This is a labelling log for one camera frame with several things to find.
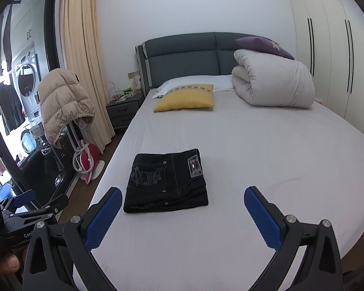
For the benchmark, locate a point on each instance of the grey nightstand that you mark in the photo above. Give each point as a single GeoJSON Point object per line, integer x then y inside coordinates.
{"type": "Point", "coordinates": [123, 112]}

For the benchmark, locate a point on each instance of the white rolled duvet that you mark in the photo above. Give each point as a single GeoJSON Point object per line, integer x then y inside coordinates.
{"type": "Point", "coordinates": [270, 81]}

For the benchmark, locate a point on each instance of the black clothes rack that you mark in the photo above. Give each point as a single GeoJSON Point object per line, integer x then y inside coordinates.
{"type": "Point", "coordinates": [69, 145]}

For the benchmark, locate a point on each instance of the dark denim pants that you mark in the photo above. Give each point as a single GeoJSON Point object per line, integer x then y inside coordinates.
{"type": "Point", "coordinates": [157, 185]}

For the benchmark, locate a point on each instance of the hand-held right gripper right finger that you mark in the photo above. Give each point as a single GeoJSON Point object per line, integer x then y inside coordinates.
{"type": "Point", "coordinates": [262, 218]}

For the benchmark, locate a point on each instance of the pink and white appliance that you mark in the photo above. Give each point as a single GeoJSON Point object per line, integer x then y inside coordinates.
{"type": "Point", "coordinates": [89, 157]}

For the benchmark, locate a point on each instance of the purple pillow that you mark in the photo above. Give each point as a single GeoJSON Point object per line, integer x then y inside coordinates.
{"type": "Point", "coordinates": [264, 45]}

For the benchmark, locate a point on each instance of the white washing machine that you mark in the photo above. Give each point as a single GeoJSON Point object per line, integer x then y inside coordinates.
{"type": "Point", "coordinates": [27, 78]}

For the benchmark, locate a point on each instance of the yellow pillow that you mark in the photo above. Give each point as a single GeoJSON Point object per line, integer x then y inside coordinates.
{"type": "Point", "coordinates": [185, 100]}

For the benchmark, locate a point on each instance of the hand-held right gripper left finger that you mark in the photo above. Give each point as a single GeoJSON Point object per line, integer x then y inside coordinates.
{"type": "Point", "coordinates": [104, 218]}

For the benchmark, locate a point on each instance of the bed with white sheet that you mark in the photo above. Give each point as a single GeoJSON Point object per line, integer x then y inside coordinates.
{"type": "Point", "coordinates": [261, 142]}

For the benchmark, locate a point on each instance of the person's left hand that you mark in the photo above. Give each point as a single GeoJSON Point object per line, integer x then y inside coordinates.
{"type": "Point", "coordinates": [7, 263]}

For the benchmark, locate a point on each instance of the beige curtain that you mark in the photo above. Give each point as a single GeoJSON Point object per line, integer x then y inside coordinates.
{"type": "Point", "coordinates": [82, 51]}

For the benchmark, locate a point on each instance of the white pillow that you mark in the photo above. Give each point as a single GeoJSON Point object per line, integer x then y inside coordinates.
{"type": "Point", "coordinates": [200, 80]}

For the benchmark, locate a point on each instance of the grey upholstered headboard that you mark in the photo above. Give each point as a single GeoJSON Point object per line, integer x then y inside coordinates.
{"type": "Point", "coordinates": [182, 54]}

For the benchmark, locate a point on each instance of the black framed glass door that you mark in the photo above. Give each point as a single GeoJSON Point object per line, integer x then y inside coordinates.
{"type": "Point", "coordinates": [51, 36]}

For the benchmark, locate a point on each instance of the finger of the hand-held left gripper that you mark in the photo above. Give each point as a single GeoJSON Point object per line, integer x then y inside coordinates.
{"type": "Point", "coordinates": [22, 198]}
{"type": "Point", "coordinates": [54, 204]}

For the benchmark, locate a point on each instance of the beige puffer jacket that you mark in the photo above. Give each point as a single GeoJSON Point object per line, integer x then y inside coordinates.
{"type": "Point", "coordinates": [63, 103]}

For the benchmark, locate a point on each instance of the white wardrobe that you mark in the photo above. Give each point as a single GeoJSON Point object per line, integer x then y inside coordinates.
{"type": "Point", "coordinates": [330, 51]}

